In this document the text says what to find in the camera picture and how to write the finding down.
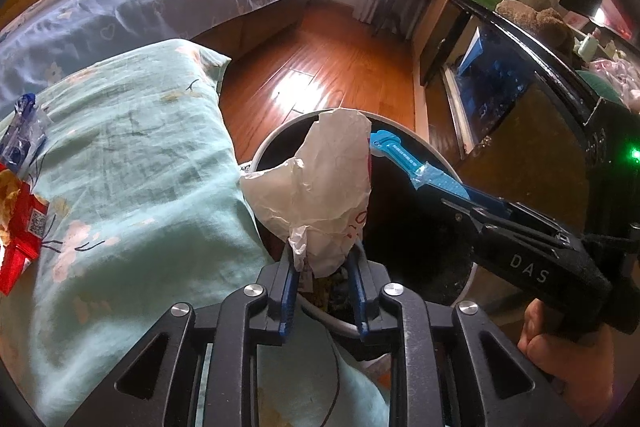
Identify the light green bottle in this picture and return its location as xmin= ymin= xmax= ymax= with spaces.
xmin=572 ymin=34 xmax=598 ymax=58

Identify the brown plush toy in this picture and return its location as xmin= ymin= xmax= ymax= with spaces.
xmin=495 ymin=0 xmax=576 ymax=52

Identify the white round bin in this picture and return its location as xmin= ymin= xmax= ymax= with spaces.
xmin=247 ymin=109 xmax=478 ymax=343

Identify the white plastic bag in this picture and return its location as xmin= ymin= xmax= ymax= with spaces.
xmin=240 ymin=107 xmax=373 ymax=280

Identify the silver blue foil wrapper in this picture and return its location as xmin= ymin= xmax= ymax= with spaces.
xmin=0 ymin=94 xmax=48 ymax=168

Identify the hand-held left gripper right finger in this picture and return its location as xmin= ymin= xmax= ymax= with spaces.
xmin=347 ymin=247 xmax=583 ymax=427

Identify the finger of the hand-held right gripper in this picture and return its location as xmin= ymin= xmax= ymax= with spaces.
xmin=440 ymin=196 xmax=485 ymax=235
xmin=450 ymin=184 xmax=516 ymax=218

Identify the grey patterned curtain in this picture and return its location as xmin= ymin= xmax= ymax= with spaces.
xmin=352 ymin=0 xmax=401 ymax=25

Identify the person's right hand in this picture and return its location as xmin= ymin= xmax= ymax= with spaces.
xmin=517 ymin=297 xmax=616 ymax=408

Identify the red snack packet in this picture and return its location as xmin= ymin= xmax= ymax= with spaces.
xmin=0 ymin=162 xmax=51 ymax=297

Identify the light green floral tablecloth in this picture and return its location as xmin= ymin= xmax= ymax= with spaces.
xmin=0 ymin=39 xmax=391 ymax=427

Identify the black glossy cabinet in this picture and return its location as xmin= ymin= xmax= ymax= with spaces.
xmin=420 ymin=0 xmax=640 ymax=218

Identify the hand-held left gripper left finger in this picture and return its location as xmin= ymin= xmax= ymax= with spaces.
xmin=65 ymin=252 xmax=301 ymax=427

